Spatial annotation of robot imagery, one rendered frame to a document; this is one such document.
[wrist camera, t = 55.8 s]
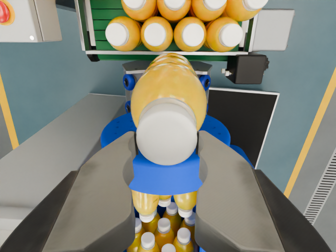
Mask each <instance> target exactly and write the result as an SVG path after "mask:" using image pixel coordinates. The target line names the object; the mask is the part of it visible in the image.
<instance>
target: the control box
mask: <svg viewBox="0 0 336 252"><path fill-rule="evenodd" d="M0 1H2V2H3V3H5V5H6V6H7V7H8V9H9V13H10V17H9V20H8V21H7V22H5V23H0V42H6V43H41V42H56V41H62V34H61V29H60V24H59V18H58V13H57V8H56V3H55V0H0Z"/></svg>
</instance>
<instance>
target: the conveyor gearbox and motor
mask: <svg viewBox="0 0 336 252"><path fill-rule="evenodd" d="M294 16H295V10H294V9H289V8H262V9H261V10H260V12H259V13H258V15H257V21H256V27H255V33H254V39H253V45H252V51H251V52H250V53H257V52H260V51H285V50H286V48H287V47H288V45H287V44H288V40H289V35H290V31H291V27H292V23H293V18H294Z"/></svg>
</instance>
